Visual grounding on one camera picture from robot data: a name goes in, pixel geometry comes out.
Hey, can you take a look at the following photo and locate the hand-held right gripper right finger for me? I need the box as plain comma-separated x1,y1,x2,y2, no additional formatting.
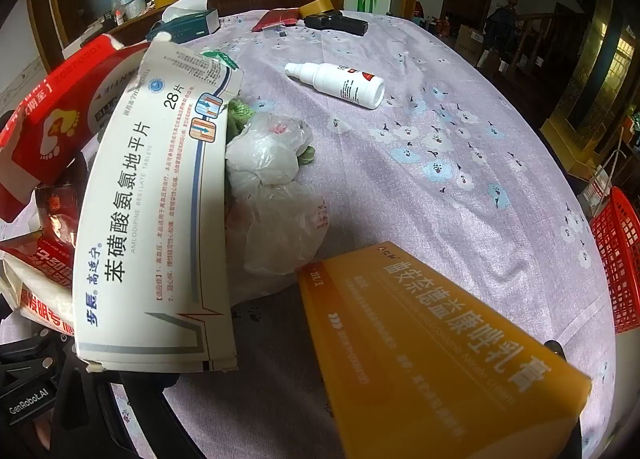
542,339,594,459

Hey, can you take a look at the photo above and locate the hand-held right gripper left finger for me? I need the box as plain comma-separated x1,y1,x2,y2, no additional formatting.
60,368,178,459

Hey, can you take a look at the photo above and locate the red plastic basket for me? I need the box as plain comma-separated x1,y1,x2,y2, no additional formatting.
589,186,640,335

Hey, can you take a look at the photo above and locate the red white packet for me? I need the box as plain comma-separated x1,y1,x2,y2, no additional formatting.
0,234,76,335

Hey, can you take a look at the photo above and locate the orange medicine box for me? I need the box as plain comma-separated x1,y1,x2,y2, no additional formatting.
296,240,593,459

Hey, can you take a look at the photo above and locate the trash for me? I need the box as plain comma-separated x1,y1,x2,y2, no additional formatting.
72,36,246,375

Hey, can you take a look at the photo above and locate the red foil wrapper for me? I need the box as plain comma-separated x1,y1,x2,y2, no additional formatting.
34,183,78,245

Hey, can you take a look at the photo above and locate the white plastic bag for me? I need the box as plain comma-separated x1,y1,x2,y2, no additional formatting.
225,111,331,290

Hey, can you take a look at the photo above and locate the torn red box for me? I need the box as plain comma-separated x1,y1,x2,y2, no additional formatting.
0,34,151,222

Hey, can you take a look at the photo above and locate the white spray bottle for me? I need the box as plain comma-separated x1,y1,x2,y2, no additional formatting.
284,62,386,110

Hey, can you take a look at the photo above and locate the purple floral tablecloth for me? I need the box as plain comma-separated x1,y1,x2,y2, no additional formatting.
75,9,618,459

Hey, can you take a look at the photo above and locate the golden pillar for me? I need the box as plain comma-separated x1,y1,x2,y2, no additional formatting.
540,0,636,174

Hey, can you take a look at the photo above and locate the wooden staircase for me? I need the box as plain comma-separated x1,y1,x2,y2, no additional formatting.
515,9,591,74

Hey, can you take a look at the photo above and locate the cardboard box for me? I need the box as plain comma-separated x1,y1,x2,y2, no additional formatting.
452,24,488,57

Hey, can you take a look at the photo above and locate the teal tissue box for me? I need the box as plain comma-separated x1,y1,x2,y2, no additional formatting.
146,0,221,44

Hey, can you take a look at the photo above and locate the flat red packet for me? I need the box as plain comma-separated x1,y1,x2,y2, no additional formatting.
251,9,303,33

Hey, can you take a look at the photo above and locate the black device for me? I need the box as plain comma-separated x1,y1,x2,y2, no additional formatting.
304,10,370,37

